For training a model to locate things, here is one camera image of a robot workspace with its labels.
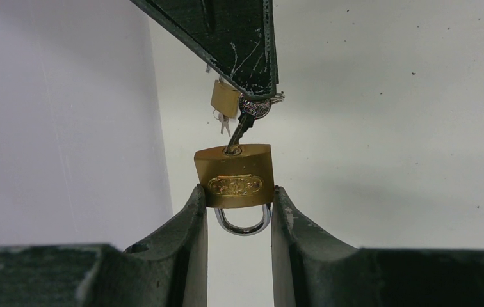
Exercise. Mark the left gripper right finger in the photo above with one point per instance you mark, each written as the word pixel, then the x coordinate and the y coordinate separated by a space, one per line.
pixel 313 268

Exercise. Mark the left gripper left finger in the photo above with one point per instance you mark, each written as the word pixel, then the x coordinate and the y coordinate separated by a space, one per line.
pixel 166 268

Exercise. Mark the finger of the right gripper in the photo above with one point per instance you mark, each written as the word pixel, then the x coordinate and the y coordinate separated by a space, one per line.
pixel 235 38

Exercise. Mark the large brass padlock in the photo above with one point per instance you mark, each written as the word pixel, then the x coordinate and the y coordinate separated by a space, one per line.
pixel 225 98

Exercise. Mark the small silver key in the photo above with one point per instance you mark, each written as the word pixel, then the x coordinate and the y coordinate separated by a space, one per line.
pixel 251 110

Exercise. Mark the small brass padlock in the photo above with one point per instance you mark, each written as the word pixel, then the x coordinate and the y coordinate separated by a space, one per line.
pixel 239 180

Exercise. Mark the silver keys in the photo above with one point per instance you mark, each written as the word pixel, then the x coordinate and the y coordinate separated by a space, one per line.
pixel 224 123

